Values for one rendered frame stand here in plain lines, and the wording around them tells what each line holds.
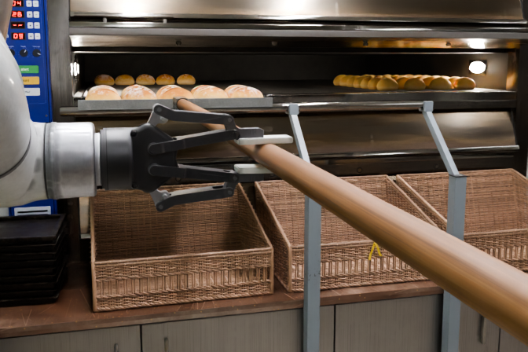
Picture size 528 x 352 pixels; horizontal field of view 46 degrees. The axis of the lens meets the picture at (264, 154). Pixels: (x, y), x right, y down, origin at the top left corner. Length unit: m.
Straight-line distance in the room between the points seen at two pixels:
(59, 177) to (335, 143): 1.85
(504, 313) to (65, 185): 0.53
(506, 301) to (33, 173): 0.54
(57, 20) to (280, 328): 1.28
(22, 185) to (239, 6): 1.73
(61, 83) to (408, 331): 1.45
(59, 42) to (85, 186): 1.60
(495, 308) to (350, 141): 2.20
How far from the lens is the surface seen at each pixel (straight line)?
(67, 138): 0.74
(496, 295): 0.33
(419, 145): 2.63
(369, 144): 2.54
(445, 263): 0.37
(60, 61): 2.32
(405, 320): 2.17
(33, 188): 0.75
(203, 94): 1.83
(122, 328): 1.93
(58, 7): 2.33
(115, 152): 0.74
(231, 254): 1.95
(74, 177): 0.74
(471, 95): 2.75
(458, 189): 2.06
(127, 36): 2.19
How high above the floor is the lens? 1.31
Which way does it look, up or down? 9 degrees down
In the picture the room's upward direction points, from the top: straight up
